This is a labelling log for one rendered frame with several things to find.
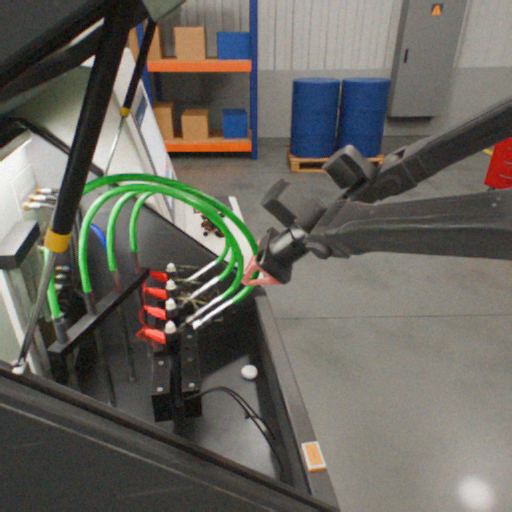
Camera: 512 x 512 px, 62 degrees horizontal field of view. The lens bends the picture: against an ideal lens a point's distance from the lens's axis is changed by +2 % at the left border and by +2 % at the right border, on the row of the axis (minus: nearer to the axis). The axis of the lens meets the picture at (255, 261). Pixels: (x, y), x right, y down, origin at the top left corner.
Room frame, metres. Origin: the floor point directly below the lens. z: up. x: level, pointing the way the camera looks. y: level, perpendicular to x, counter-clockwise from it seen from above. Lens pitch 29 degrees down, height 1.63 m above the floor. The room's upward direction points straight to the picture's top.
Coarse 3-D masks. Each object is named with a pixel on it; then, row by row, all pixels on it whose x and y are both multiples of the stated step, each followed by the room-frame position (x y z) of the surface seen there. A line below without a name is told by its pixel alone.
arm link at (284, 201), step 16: (272, 192) 0.65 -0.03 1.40; (288, 192) 0.62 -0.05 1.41; (272, 208) 0.63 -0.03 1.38; (288, 208) 0.61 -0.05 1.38; (304, 208) 0.62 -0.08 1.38; (320, 208) 0.63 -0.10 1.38; (288, 224) 0.63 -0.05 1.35; (304, 224) 0.61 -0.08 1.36; (304, 240) 0.60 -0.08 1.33; (320, 256) 0.57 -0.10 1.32
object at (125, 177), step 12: (96, 180) 0.65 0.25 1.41; (108, 180) 0.65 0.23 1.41; (120, 180) 0.66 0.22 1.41; (132, 180) 0.66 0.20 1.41; (144, 180) 0.66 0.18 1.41; (156, 180) 0.66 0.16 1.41; (168, 180) 0.67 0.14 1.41; (84, 192) 0.65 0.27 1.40; (192, 192) 0.67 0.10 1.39; (216, 204) 0.68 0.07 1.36; (228, 216) 0.68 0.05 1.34; (240, 228) 0.68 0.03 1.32; (252, 240) 0.69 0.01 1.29; (48, 252) 0.64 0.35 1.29; (252, 252) 0.69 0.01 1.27; (252, 276) 0.69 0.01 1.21; (48, 288) 0.63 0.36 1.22; (252, 288) 0.69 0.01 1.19; (240, 300) 0.68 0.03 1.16
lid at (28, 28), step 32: (0, 0) 0.30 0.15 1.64; (32, 0) 0.31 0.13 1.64; (64, 0) 0.31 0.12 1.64; (96, 0) 0.31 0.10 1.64; (160, 0) 0.34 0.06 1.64; (0, 32) 0.30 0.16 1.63; (32, 32) 0.30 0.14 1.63; (64, 32) 0.37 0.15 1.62; (96, 32) 0.75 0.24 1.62; (0, 64) 0.30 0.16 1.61; (32, 64) 0.37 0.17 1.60; (64, 64) 0.85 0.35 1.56; (0, 96) 0.51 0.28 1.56; (32, 96) 0.91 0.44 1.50
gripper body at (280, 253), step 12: (288, 228) 0.67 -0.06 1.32; (276, 240) 0.66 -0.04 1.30; (288, 240) 0.64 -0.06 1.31; (264, 252) 0.65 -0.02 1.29; (276, 252) 0.65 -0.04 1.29; (288, 252) 0.64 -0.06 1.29; (300, 252) 0.64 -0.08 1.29; (264, 264) 0.63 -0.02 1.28; (276, 264) 0.64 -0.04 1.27; (288, 264) 0.65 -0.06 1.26; (288, 276) 0.64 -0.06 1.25
